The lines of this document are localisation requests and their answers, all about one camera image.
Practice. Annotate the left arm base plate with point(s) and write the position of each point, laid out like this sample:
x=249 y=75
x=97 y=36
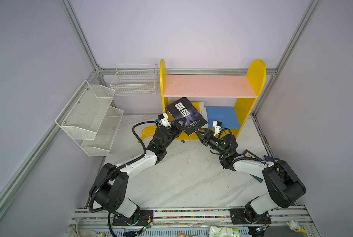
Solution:
x=140 y=218

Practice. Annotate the white wire basket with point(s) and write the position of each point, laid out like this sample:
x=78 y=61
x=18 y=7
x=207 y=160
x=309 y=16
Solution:
x=135 y=79

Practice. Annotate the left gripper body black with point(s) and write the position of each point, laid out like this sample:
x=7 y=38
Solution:
x=175 y=127

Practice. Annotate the blue book yellow label near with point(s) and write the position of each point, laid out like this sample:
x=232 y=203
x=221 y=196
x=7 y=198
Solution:
x=249 y=154

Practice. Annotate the white green carton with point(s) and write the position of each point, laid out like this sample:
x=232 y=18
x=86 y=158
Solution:
x=216 y=231

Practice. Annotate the white mesh two-tier rack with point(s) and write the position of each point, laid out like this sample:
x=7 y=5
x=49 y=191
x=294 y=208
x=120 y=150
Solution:
x=91 y=120

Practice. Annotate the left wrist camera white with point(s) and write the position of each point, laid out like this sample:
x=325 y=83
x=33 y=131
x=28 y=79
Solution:
x=163 y=120

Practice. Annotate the blue book yellow label far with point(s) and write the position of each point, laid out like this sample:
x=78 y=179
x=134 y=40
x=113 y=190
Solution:
x=270 y=159

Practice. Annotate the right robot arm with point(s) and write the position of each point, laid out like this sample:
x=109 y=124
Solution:
x=283 y=185

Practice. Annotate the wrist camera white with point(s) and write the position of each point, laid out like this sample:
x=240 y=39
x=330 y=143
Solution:
x=217 y=125
x=163 y=120

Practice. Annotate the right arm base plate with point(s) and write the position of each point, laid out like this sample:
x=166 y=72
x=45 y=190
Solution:
x=248 y=216

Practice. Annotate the white cloth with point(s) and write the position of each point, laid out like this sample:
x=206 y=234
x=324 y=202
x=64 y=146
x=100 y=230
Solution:
x=71 y=232

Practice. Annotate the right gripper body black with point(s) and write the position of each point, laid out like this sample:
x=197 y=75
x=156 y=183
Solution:
x=206 y=137

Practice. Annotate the aluminium front rail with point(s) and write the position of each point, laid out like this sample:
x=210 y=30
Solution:
x=196 y=222

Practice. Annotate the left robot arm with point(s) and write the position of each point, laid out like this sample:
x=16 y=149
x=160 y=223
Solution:
x=108 y=191

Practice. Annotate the small toy figure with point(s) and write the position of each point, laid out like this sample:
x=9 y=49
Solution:
x=296 y=227

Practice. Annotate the yellow banana bunch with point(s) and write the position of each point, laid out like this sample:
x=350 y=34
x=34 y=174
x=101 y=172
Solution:
x=149 y=131

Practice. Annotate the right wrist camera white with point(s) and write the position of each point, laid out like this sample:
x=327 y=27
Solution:
x=217 y=125

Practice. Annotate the blue book yellow label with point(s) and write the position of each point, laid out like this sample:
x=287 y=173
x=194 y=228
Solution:
x=270 y=159
x=249 y=154

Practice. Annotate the yellow pink blue bookshelf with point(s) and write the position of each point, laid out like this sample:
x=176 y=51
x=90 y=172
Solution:
x=245 y=89

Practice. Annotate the white Chokladfabriken book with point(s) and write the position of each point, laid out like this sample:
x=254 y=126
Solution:
x=203 y=112

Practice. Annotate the black book white characters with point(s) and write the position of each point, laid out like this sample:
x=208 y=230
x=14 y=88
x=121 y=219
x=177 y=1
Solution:
x=185 y=112

